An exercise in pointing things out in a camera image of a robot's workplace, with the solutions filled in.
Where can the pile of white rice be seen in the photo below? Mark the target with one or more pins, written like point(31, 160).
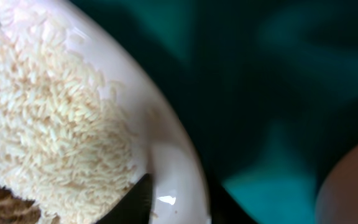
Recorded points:
point(62, 145)

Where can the large white plate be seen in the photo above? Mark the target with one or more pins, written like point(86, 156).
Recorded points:
point(160, 145)

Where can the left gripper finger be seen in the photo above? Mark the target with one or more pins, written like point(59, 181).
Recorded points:
point(135, 207)

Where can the teal serving tray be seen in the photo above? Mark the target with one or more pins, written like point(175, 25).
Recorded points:
point(266, 89)

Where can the brown food scrap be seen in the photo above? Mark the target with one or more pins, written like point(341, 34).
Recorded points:
point(14, 210)

